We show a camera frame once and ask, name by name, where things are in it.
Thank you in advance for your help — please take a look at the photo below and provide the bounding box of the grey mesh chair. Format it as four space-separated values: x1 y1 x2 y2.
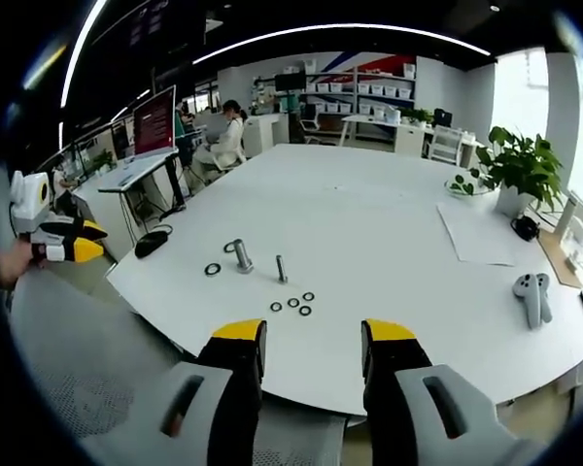
8 264 349 466

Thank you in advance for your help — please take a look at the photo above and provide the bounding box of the shelf with white bins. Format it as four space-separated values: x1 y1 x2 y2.
301 61 418 117

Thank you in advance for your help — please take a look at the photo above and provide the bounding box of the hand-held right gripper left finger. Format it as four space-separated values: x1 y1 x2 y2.
158 317 268 466

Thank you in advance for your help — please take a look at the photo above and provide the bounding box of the black wall screen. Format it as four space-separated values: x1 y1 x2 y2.
273 70 307 91

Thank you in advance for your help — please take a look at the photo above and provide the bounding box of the green plant in white pot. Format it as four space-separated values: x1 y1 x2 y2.
471 124 565 218

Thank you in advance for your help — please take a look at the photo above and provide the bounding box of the white paper sheet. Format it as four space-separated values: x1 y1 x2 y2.
434 201 517 268

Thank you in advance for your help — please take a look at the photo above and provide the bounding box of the large monitor with red screen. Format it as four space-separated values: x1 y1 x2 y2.
131 83 179 157

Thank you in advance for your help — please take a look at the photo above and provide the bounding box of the black round device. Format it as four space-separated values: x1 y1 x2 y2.
510 214 540 243

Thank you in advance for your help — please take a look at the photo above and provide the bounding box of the small plant in glass dish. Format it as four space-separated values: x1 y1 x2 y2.
443 173 483 198

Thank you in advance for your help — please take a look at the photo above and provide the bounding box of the person's left hand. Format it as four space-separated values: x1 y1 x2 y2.
0 238 50 290

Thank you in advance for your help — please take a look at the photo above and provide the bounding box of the white slatted chair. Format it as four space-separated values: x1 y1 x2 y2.
426 123 477 164

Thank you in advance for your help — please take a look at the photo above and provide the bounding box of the black computer mouse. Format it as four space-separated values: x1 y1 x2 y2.
133 230 172 258

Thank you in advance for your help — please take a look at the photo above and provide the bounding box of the grey game controller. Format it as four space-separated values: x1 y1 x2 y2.
511 273 542 330

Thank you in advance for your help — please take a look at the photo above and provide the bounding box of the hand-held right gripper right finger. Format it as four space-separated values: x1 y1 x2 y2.
360 317 533 466

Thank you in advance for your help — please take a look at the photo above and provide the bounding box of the thick metal threaded stud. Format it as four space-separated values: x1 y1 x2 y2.
231 237 255 276

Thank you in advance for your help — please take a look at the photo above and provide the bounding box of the white standing desk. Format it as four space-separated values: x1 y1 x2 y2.
96 148 188 244

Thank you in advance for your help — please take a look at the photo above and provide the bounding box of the wooden tray with white stand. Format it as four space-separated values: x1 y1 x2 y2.
534 189 583 289

